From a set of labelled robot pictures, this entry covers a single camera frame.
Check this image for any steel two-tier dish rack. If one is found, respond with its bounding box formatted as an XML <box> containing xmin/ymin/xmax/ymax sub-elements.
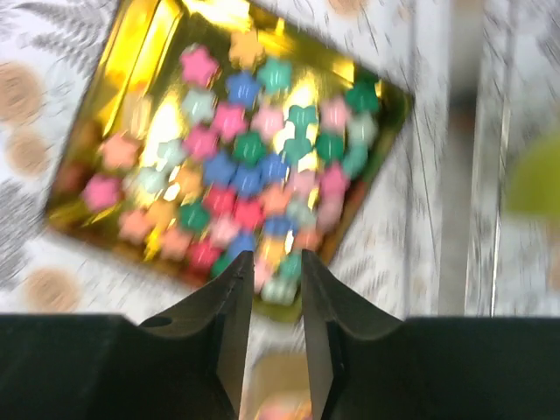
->
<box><xmin>413</xmin><ymin>1</ymin><xmax>559</xmax><ymax>317</ymax></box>

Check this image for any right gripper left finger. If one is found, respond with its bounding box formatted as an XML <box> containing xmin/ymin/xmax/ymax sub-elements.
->
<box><xmin>1</xmin><ymin>251</ymin><xmax>254</xmax><ymax>419</ymax></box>

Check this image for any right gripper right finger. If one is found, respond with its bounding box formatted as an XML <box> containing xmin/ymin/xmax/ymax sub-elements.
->
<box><xmin>302</xmin><ymin>250</ymin><xmax>559</xmax><ymax>419</ymax></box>

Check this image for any floral table mat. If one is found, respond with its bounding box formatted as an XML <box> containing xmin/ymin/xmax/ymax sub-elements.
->
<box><xmin>1</xmin><ymin>1</ymin><xmax>452</xmax><ymax>319</ymax></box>

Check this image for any dark tin with star candies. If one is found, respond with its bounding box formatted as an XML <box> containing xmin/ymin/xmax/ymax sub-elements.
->
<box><xmin>45</xmin><ymin>1</ymin><xmax>413</xmax><ymax>323</ymax></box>

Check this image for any lime green bowl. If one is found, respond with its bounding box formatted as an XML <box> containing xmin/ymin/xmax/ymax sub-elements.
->
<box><xmin>504</xmin><ymin>129</ymin><xmax>559</xmax><ymax>221</ymax></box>

